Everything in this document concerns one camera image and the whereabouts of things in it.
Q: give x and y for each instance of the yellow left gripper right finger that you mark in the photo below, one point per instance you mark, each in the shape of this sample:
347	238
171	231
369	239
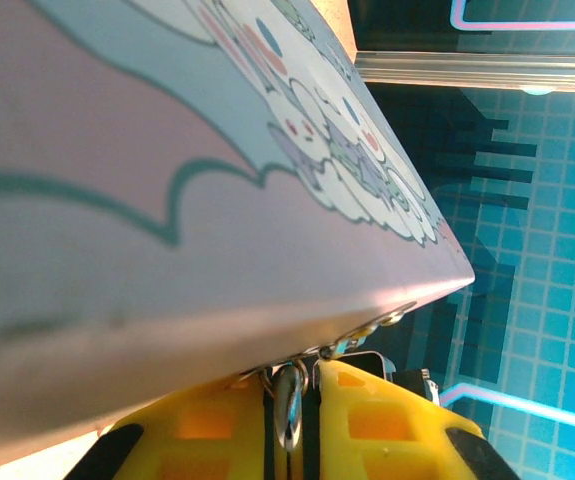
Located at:
392	435

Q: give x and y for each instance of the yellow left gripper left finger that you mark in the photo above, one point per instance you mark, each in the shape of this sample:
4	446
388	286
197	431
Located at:
192	435

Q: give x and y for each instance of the pastel cartoon tin box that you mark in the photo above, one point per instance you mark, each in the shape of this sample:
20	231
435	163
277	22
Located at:
167	150

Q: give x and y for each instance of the blue printed side panel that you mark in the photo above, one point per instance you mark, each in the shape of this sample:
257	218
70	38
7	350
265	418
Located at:
542	250

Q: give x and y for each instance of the blue printed back panel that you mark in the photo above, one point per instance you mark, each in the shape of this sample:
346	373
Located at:
417	25

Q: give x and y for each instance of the aluminium frame post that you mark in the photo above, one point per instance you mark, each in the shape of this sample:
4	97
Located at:
467	70

